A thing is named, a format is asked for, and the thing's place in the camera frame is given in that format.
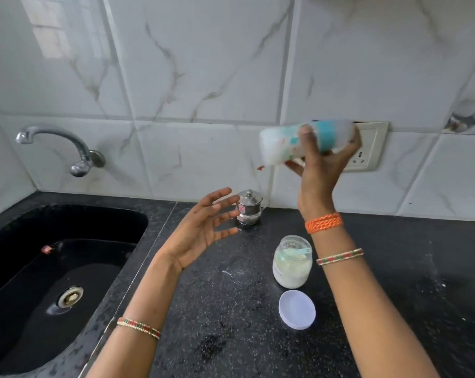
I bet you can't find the small steel lidded pot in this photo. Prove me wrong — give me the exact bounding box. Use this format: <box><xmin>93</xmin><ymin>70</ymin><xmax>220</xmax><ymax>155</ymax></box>
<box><xmin>236</xmin><ymin>190</ymin><xmax>264</xmax><ymax>226</ymax></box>

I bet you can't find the white wall power socket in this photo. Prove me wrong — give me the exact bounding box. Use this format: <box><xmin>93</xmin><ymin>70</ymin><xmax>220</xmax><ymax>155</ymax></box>
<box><xmin>341</xmin><ymin>121</ymin><xmax>390</xmax><ymax>173</ymax></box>

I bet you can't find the white round jar lid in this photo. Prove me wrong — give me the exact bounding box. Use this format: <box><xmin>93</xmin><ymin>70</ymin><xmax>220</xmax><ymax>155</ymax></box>
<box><xmin>279</xmin><ymin>290</ymin><xmax>317</xmax><ymax>330</ymax></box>

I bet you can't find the person's left hand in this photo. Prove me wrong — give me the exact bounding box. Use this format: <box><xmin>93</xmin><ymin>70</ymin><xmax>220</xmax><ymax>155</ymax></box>
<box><xmin>159</xmin><ymin>187</ymin><xmax>241</xmax><ymax>273</ymax></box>

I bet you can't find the steel sink drain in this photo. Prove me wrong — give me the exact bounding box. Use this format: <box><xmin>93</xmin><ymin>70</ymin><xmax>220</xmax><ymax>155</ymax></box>
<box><xmin>57</xmin><ymin>286</ymin><xmax>84</xmax><ymax>309</ymax></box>

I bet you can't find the person's right forearm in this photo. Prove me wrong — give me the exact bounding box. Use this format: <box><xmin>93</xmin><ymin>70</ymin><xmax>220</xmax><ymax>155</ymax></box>
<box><xmin>300</xmin><ymin>213</ymin><xmax>440</xmax><ymax>378</ymax></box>

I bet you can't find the clear jar of white powder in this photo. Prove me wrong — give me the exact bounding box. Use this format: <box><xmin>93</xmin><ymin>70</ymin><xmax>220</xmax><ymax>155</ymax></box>
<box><xmin>272</xmin><ymin>235</ymin><xmax>313</xmax><ymax>290</ymax></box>

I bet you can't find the person's right hand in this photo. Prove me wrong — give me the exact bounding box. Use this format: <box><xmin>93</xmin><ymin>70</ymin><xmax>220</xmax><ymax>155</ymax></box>
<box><xmin>285</xmin><ymin>121</ymin><xmax>362</xmax><ymax>222</ymax></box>

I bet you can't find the clear plastic bottle teal label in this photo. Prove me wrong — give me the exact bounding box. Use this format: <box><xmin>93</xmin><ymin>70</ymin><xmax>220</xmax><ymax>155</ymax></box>
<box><xmin>259</xmin><ymin>118</ymin><xmax>357</xmax><ymax>166</ymax></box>

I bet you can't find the person's left forearm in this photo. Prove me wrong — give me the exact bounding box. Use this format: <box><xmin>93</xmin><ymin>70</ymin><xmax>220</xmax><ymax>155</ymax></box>
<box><xmin>86</xmin><ymin>251</ymin><xmax>183</xmax><ymax>378</ymax></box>

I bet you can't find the orange thread wristband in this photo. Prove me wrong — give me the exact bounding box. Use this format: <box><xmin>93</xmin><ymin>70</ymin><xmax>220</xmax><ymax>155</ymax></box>
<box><xmin>305</xmin><ymin>212</ymin><xmax>344</xmax><ymax>235</ymax></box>

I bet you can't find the beaded bangle on right forearm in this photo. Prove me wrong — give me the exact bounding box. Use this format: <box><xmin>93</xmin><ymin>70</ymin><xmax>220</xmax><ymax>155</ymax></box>
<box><xmin>316</xmin><ymin>248</ymin><xmax>365</xmax><ymax>266</ymax></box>

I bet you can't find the chrome wall tap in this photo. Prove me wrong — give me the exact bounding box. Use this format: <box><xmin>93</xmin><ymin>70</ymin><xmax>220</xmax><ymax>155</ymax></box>
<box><xmin>16</xmin><ymin>124</ymin><xmax>106</xmax><ymax>178</ymax></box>

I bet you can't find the teal plastic scoop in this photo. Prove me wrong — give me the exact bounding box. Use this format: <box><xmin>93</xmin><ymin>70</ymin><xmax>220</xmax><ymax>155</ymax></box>
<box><xmin>281</xmin><ymin>248</ymin><xmax>312</xmax><ymax>261</ymax></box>

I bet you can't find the beaded bangle on left forearm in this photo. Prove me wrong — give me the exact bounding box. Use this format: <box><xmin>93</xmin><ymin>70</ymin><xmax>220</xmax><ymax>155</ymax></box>
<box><xmin>116</xmin><ymin>317</ymin><xmax>162</xmax><ymax>340</ymax></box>

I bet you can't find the black kitchen sink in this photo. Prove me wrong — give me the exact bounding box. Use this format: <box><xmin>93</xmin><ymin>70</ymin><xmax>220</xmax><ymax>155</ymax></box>
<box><xmin>0</xmin><ymin>204</ymin><xmax>149</xmax><ymax>376</ymax></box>

